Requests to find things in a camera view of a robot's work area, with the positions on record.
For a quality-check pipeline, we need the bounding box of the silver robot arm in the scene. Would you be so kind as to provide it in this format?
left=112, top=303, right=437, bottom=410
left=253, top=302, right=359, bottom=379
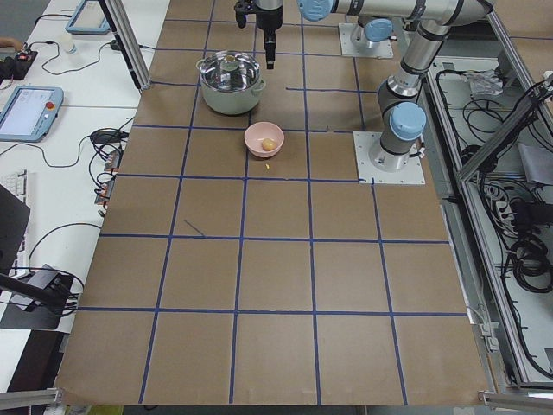
left=234, top=1, right=392, bottom=70
left=297, top=0, right=494, bottom=173

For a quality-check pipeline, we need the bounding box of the person hand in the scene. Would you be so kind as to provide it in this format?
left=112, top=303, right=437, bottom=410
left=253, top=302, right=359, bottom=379
left=0, top=36, right=23, bottom=50

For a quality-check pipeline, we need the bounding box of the pale green steel pot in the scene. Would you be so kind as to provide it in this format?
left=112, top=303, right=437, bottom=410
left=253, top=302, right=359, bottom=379
left=196, top=50, right=266, bottom=116

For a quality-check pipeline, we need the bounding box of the blue teach pendant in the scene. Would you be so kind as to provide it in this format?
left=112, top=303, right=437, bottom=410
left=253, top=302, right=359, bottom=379
left=66, top=0, right=110, bottom=35
left=0, top=86, right=64, bottom=144

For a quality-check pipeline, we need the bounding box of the white keyboard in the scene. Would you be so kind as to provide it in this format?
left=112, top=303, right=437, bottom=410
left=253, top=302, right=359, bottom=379
left=1, top=169, right=29, bottom=268

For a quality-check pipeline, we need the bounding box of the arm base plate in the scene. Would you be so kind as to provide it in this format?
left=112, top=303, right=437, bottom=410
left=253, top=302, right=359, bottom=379
left=339, top=23, right=393, bottom=59
left=353, top=131, right=425, bottom=186

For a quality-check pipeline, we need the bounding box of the brown egg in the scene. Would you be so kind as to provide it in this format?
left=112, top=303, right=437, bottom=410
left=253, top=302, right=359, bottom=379
left=261, top=138, right=277, bottom=152

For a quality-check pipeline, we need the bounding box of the pink bowl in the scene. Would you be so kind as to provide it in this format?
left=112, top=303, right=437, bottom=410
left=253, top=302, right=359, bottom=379
left=244, top=122, right=284, bottom=158

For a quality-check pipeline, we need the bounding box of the far blue teach pendant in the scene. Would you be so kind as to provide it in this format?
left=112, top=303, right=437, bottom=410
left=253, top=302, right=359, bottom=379
left=66, top=0, right=110, bottom=35

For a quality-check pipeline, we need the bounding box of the near blue teach pendant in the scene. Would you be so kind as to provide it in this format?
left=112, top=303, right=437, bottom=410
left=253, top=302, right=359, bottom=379
left=0, top=86, right=64, bottom=144

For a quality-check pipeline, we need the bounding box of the glass pot lid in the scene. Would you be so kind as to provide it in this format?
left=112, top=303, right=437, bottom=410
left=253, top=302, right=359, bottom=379
left=196, top=50, right=261, bottom=93

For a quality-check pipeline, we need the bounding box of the aluminium frame post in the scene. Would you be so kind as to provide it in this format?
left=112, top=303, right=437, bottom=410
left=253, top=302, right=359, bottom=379
left=99, top=0, right=151, bottom=91

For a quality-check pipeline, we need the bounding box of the white plastic cup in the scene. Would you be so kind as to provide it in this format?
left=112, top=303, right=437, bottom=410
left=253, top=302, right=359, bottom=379
left=59, top=33, right=77, bottom=54

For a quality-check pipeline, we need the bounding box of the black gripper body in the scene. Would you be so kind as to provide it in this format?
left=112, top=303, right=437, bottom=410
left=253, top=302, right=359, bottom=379
left=254, top=0, right=283, bottom=43

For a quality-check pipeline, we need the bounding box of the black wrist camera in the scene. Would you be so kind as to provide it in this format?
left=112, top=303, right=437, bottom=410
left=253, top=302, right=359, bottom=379
left=234, top=0, right=257, bottom=29

